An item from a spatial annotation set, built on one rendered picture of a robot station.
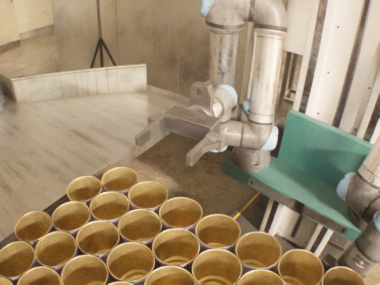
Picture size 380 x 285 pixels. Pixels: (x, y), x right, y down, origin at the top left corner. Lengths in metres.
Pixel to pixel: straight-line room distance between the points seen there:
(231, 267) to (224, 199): 1.68
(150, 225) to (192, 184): 1.72
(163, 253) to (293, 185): 0.68
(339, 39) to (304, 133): 0.35
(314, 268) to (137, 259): 0.27
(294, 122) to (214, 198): 1.19
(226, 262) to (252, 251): 0.06
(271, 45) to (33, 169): 0.69
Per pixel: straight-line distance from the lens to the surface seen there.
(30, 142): 0.85
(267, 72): 0.82
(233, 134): 0.85
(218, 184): 2.23
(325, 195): 1.08
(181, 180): 2.24
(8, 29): 7.03
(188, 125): 0.70
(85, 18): 3.31
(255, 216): 1.61
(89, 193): 0.59
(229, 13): 0.81
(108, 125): 0.84
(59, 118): 0.93
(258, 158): 1.06
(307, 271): 0.48
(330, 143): 1.06
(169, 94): 0.96
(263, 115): 0.84
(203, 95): 0.72
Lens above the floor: 1.51
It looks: 35 degrees down
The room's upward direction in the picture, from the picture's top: 2 degrees clockwise
